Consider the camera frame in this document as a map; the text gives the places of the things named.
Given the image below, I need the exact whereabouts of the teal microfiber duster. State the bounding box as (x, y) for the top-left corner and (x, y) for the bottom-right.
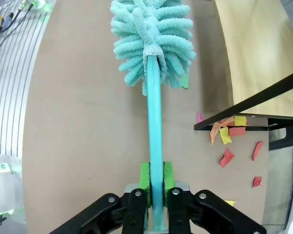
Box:
(109, 0), (196, 232)

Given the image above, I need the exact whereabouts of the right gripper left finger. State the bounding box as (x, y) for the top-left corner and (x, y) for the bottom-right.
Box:
(48, 161), (152, 234)

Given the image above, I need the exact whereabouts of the black frame wooden shelf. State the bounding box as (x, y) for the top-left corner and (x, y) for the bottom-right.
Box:
(193, 0), (293, 132)

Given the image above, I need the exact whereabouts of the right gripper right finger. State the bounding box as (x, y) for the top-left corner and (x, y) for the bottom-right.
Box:
(163, 160), (267, 234)

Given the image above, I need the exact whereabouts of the orange paper scrap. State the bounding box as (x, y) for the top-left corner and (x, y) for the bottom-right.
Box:
(209, 116), (235, 146)

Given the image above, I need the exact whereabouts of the grey stool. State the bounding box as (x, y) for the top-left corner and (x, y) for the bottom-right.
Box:
(268, 125), (293, 151)

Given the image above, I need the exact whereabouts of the green paper scrap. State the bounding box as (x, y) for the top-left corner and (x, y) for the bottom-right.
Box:
(181, 73), (190, 90)

